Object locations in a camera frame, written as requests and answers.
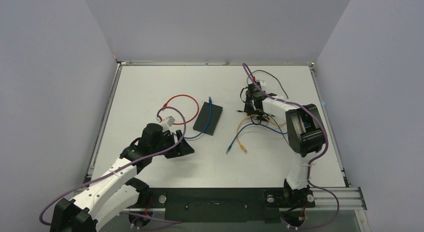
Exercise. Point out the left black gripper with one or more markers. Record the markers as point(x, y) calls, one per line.
point(182, 149)

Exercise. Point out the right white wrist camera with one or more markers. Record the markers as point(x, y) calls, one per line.
point(262, 84)

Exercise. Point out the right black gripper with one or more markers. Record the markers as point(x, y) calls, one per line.
point(250, 102)

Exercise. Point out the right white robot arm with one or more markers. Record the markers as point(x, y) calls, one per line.
point(304, 136)

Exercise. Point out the black network switch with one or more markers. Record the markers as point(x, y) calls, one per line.
point(205, 119)

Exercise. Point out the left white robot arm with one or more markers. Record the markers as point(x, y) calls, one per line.
point(118, 188)

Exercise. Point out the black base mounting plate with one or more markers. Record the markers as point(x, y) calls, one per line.
point(225, 205)

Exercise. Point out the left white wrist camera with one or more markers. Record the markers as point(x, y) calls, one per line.
point(168, 121)

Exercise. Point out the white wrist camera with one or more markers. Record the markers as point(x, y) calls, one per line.
point(168, 121)
point(262, 84)

